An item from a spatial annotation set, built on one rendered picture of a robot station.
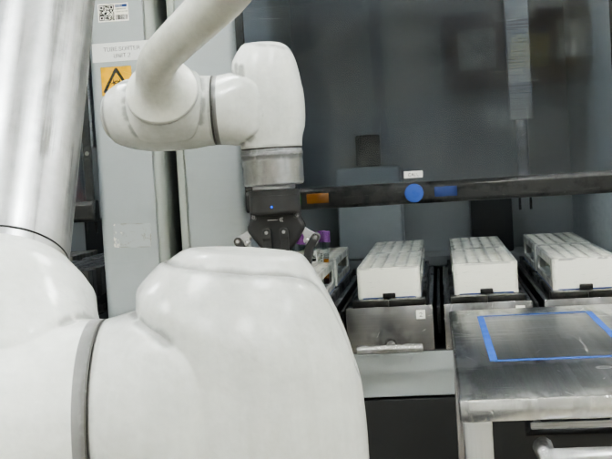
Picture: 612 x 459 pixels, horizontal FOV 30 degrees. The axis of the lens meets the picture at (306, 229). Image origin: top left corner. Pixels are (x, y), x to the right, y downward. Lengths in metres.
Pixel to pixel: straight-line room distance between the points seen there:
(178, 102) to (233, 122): 0.09
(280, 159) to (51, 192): 0.75
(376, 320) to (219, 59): 0.50
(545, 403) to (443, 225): 1.63
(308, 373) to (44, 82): 0.36
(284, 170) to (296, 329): 0.89
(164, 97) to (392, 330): 0.51
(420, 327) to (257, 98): 0.44
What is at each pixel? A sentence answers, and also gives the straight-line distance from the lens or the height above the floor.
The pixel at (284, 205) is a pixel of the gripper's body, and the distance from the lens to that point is 1.64.
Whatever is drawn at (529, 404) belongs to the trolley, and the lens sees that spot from 1.01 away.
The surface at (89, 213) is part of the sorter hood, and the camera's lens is 1.92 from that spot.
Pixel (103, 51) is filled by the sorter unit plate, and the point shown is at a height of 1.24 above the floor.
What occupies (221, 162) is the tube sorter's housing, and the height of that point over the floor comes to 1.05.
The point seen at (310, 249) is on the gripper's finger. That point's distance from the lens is 1.66.
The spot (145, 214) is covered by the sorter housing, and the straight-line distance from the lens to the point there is 1.92.
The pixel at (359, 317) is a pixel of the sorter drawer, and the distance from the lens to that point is 1.79.
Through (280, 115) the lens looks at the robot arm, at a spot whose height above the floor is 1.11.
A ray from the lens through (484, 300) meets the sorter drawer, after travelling 1.79.
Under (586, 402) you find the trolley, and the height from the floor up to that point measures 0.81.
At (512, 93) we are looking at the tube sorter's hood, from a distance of 1.85.
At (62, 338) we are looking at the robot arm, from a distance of 0.80.
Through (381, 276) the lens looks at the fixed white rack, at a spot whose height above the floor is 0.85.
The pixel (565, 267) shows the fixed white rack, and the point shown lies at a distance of 1.82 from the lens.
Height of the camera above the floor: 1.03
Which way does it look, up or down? 3 degrees down
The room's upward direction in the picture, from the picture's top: 3 degrees counter-clockwise
